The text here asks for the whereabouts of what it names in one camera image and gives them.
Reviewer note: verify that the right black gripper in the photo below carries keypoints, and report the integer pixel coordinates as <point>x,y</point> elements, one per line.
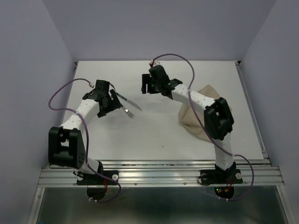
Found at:
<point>146,79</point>

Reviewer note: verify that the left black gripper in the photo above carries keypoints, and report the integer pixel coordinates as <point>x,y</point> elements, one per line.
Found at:
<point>115,104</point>

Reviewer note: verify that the silver knife teal handle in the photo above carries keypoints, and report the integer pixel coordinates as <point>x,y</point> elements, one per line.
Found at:
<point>129,101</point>

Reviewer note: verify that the beige cloth napkin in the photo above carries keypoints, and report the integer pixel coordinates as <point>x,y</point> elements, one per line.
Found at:
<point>198,116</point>

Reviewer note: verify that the silver fork teal handle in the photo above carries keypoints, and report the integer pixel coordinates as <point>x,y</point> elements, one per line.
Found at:
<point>128,112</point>

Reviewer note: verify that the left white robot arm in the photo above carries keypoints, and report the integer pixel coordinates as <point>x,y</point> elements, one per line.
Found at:
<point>68,144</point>

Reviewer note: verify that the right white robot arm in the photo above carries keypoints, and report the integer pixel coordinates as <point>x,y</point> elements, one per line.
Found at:
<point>223,153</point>

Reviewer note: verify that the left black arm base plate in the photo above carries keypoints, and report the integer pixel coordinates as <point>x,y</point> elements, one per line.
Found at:
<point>93,179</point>

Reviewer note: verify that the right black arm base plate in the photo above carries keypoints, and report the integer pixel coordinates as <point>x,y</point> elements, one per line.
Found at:
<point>211,176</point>

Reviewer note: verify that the aluminium rail frame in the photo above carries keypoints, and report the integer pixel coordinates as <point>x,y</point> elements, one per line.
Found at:
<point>159,161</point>

